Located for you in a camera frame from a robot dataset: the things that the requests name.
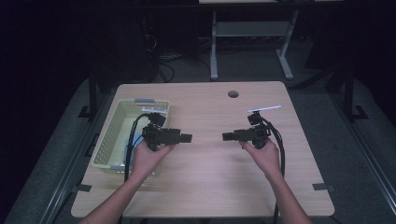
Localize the person's left hand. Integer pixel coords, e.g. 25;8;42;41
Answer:
132;140;177;182

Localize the aluminium frame rail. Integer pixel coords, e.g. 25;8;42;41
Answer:
329;92;396;216
38;92;108;224

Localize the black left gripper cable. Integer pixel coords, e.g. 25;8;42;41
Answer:
123;112;154;183

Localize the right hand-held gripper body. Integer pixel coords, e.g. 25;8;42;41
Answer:
234;105;283;149

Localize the white metal stand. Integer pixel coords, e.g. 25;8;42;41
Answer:
209;9;301;82

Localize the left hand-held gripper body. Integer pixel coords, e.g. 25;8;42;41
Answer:
141;106;182;152

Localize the person's right hand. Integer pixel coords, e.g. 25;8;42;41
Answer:
238;138;283;183

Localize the black metal post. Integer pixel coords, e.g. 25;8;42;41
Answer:
343;66;369;123
78;66;98;123

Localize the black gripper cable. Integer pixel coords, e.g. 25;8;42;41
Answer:
262;116;287;224
123;112;154;183

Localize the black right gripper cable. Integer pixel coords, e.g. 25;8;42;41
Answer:
262;116;287;224

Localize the floor cables bundle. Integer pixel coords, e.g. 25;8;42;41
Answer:
153;52;185;84

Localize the pale yellow plastic basket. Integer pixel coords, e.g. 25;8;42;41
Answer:
91;98;171;175

